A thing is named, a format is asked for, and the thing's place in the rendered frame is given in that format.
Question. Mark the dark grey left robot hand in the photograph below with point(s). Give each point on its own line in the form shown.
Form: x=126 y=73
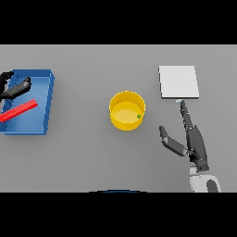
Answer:
x=17 y=89

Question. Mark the pale square measuring scale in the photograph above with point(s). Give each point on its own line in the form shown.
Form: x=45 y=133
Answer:
x=178 y=81

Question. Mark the yellow bowl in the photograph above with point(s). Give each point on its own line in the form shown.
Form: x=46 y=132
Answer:
x=127 y=111

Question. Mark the red beaker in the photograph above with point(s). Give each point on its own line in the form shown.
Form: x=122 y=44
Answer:
x=18 y=110

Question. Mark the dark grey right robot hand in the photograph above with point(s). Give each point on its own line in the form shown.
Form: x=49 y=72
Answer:
x=195 y=142

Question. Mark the blue plastic tray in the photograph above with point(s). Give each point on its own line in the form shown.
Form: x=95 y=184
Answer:
x=29 y=102

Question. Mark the green nut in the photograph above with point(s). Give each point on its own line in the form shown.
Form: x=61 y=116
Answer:
x=139 y=116

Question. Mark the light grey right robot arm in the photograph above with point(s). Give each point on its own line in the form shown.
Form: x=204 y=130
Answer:
x=204 y=182

